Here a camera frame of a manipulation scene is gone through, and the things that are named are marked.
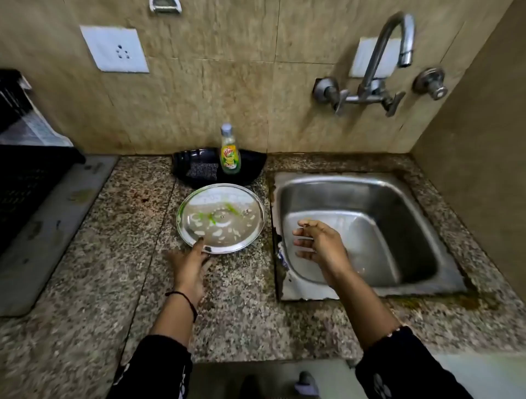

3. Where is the black plastic soap tray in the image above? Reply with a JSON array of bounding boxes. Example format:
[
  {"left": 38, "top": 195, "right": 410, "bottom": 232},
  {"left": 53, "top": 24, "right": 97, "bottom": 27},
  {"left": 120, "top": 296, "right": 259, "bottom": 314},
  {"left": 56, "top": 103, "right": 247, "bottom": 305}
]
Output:
[{"left": 171, "top": 147, "right": 268, "bottom": 188}]

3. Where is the white blank wall plate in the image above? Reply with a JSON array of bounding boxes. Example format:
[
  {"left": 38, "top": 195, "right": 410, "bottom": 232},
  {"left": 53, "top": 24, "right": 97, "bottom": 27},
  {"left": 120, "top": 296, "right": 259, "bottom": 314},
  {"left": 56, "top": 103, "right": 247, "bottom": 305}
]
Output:
[{"left": 349, "top": 37, "right": 403, "bottom": 79}]

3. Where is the grey shoe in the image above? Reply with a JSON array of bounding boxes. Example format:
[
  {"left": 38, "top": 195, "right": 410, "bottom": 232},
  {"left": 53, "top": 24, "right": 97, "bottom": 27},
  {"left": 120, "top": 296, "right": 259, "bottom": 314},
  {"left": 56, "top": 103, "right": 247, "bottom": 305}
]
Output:
[{"left": 294, "top": 371, "right": 321, "bottom": 398}]

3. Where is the white checked cloth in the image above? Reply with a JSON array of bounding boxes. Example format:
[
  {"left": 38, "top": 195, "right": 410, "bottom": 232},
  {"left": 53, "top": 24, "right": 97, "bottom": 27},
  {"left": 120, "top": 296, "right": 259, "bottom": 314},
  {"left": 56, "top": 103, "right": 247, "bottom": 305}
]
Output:
[{"left": 0, "top": 107, "right": 75, "bottom": 147}]

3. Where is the round steel lid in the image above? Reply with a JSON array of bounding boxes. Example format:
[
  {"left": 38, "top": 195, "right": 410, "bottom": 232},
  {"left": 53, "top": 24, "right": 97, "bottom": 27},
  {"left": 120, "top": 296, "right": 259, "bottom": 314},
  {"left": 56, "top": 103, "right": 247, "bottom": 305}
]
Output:
[{"left": 175, "top": 183, "right": 267, "bottom": 255}]

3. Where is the steel wall valve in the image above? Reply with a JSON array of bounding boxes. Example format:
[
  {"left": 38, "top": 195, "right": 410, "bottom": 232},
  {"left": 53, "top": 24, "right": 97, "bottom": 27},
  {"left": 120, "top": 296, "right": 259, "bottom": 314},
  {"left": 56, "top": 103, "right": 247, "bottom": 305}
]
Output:
[{"left": 412, "top": 67, "right": 449, "bottom": 101}]

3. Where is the person's right forearm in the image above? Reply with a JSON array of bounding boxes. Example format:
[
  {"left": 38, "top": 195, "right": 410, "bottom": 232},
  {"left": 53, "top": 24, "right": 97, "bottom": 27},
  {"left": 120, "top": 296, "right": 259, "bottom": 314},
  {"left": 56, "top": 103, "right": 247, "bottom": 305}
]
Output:
[{"left": 328, "top": 269, "right": 473, "bottom": 399}]

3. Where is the grey drip tray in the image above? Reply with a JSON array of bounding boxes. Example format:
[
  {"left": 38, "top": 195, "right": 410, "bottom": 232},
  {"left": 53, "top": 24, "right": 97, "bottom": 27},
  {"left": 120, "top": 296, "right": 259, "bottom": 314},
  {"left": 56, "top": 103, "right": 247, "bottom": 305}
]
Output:
[{"left": 0, "top": 155, "right": 120, "bottom": 317}]

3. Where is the white hanging peeler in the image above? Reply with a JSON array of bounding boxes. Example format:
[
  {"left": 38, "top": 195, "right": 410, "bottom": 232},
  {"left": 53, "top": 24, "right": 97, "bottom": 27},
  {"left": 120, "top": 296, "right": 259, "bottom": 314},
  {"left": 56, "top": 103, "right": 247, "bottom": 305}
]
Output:
[{"left": 148, "top": 0, "right": 183, "bottom": 15}]

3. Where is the steel wall faucet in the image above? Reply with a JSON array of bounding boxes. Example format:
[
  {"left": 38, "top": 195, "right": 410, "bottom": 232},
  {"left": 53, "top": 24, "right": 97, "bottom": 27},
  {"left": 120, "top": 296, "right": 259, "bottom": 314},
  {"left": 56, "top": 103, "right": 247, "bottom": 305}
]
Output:
[{"left": 312, "top": 11, "right": 416, "bottom": 118}]

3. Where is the steel sink basin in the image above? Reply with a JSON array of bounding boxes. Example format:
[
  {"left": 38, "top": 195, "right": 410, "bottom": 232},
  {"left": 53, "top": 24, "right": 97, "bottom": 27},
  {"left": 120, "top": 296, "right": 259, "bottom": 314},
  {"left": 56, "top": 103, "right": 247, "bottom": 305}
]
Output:
[{"left": 269, "top": 170, "right": 469, "bottom": 301}]

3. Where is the black wrist thread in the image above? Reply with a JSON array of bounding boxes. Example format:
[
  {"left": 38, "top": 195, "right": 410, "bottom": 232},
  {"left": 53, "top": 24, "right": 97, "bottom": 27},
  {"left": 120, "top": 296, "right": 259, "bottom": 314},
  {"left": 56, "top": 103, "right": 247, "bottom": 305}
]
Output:
[{"left": 165, "top": 290, "right": 199, "bottom": 323}]

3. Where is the person's right hand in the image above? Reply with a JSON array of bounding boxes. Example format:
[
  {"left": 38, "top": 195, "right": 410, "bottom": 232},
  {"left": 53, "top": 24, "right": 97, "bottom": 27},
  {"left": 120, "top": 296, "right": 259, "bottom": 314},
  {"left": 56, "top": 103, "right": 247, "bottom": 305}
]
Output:
[{"left": 292, "top": 219, "right": 355, "bottom": 288}]

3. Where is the person's left forearm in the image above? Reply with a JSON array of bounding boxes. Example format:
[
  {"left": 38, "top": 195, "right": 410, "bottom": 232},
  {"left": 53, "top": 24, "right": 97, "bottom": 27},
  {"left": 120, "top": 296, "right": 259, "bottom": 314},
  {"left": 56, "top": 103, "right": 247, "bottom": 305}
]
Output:
[{"left": 107, "top": 287, "right": 206, "bottom": 399}]

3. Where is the clear dish soap bottle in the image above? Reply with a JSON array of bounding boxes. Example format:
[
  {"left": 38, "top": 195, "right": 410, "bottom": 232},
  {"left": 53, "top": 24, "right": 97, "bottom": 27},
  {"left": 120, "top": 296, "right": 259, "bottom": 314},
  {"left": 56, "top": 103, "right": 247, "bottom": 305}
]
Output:
[{"left": 219, "top": 123, "right": 242, "bottom": 175}]

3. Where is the person's left hand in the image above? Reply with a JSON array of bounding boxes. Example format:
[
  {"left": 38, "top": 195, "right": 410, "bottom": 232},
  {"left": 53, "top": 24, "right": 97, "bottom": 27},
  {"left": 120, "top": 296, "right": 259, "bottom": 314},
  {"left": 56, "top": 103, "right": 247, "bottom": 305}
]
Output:
[{"left": 164, "top": 238, "right": 213, "bottom": 306}]

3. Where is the dark scrub sponge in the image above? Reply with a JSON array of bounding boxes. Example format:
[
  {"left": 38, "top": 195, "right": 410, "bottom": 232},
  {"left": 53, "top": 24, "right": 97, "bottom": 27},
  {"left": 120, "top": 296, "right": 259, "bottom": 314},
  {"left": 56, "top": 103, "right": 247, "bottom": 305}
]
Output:
[{"left": 185, "top": 162, "right": 221, "bottom": 182}]

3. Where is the white wall socket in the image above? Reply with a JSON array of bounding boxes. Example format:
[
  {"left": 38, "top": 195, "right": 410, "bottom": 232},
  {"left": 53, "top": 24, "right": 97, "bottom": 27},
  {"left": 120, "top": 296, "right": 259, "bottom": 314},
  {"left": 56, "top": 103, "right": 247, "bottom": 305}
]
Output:
[{"left": 79, "top": 25, "right": 150, "bottom": 74}]

